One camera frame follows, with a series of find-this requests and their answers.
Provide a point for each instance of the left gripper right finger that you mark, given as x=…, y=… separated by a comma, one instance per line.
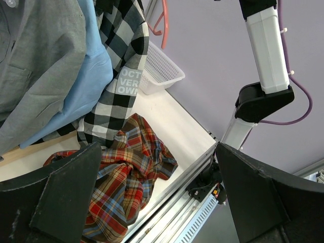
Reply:
x=268, y=204

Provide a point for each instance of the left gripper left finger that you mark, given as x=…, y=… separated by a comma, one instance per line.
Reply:
x=50, y=204

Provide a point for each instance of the red plaid shirt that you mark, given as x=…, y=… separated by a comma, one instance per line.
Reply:
x=128, y=171

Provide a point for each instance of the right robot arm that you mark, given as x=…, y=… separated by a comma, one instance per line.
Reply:
x=272, y=92

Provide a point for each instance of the light blue shirt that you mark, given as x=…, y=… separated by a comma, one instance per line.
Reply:
x=94, y=75

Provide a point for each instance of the grey shirt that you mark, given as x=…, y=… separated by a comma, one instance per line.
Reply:
x=43, y=45

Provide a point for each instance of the black white checked shirt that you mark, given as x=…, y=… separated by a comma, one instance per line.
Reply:
x=125, y=35

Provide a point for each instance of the wooden clothes rack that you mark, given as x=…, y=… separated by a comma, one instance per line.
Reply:
x=67, y=141

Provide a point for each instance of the white plastic basket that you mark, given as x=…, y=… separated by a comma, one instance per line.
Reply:
x=160, y=72

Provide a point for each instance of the white slotted cable duct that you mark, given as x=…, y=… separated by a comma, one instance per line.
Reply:
x=198, y=220

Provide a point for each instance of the aluminium rail frame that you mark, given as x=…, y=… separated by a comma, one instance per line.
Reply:
x=170, y=214

